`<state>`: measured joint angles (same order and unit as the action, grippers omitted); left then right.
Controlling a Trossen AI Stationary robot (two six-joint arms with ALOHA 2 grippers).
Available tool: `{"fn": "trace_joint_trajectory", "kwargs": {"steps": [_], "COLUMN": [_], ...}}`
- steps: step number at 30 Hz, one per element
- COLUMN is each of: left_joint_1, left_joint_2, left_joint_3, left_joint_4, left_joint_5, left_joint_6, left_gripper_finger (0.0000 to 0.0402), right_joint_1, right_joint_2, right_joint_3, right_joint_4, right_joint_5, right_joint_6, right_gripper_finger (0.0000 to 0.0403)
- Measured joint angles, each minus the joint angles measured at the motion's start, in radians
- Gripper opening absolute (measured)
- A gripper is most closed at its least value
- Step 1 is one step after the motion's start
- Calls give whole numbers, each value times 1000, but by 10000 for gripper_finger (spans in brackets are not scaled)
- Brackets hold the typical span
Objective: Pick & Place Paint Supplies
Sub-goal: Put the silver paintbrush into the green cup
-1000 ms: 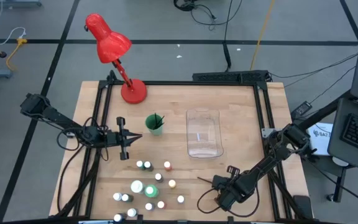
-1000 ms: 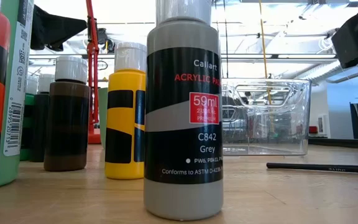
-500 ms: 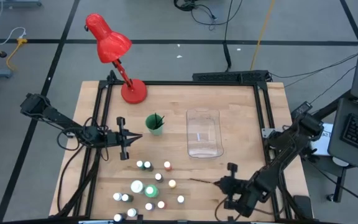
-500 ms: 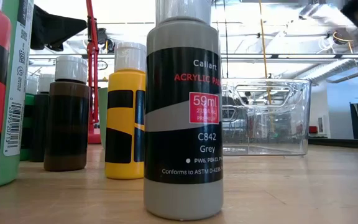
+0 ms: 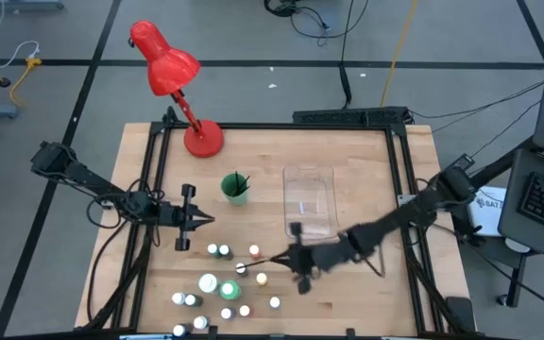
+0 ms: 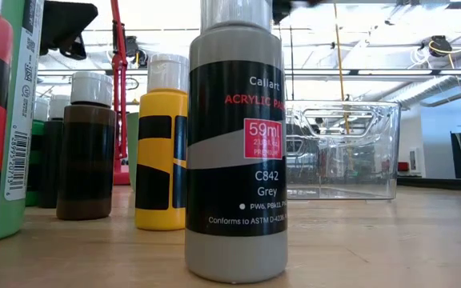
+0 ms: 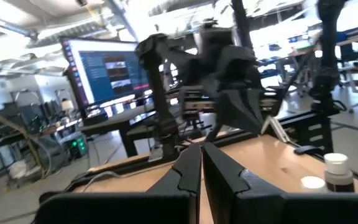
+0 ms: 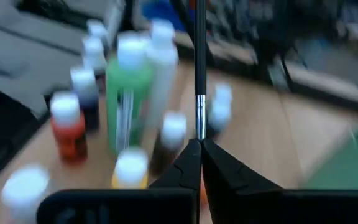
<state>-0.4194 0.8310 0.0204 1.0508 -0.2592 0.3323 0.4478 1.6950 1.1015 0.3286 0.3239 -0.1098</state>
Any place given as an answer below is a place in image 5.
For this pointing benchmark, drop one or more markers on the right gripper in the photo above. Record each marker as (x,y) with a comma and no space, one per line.
(310,260)

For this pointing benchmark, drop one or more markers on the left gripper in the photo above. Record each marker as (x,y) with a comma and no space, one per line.
(188,198)

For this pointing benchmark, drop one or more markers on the black paint brush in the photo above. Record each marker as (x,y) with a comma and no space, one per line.
(237,181)
(258,263)
(245,183)

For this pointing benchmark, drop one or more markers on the small yellow paint bottle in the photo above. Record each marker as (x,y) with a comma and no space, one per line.
(261,278)

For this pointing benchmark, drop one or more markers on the small orange paint bottle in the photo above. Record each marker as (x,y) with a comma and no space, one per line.
(254,249)

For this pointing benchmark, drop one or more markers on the small grey paint bottle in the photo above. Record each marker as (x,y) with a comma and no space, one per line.
(275,302)

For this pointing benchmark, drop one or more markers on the small brown paint bottle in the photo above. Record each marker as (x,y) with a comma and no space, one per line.
(241,269)

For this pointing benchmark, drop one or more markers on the large green paint bottle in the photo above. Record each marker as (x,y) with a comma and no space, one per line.
(229,289)

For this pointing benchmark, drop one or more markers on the small red paint bottle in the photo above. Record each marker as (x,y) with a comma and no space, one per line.
(244,310)

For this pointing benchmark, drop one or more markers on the large white paint bottle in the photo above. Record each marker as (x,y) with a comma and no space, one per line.
(208,283)

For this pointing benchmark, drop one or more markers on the small purple paint bottle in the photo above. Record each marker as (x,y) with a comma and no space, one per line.
(227,313)

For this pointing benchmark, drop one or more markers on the small dark green paint bottle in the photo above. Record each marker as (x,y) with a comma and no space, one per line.
(191,300)

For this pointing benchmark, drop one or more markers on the small white-capped paint bottle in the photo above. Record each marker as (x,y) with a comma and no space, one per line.
(178,298)

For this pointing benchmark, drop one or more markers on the small white paint bottle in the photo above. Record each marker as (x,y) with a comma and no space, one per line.
(200,322)

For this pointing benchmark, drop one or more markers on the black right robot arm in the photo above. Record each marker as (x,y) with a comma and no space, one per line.
(395,219)

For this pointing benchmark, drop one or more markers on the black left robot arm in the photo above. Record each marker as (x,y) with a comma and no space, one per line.
(88,181)

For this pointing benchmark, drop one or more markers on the small blue paint bottle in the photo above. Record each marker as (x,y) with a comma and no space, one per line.
(179,330)

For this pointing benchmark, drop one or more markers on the green plastic cup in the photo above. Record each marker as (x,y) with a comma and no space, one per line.
(228,189)

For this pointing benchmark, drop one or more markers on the clear plastic bin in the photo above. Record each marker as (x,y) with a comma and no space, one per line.
(310,203)

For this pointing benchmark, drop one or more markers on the black table clip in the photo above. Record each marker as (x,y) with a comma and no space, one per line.
(350,333)
(213,332)

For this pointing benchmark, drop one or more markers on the red desk lamp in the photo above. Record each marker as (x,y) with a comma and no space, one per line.
(168,66)

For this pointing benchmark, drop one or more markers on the black power strip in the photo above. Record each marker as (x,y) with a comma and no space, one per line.
(347,116)

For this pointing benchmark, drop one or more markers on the black rubber pad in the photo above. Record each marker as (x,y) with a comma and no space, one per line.
(461,314)

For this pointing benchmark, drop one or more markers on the black power adapter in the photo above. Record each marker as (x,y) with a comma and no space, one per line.
(463,161)

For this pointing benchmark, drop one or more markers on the white printed box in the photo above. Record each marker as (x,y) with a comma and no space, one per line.
(489,212)

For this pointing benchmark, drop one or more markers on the dark grey keyboard desk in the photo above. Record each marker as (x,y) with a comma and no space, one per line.
(510,210)

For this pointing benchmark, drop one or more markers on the black frame corner clamp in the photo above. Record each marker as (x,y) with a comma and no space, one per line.
(170,115)

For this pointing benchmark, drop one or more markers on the silver metal bracket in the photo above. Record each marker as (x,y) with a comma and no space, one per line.
(406,200)

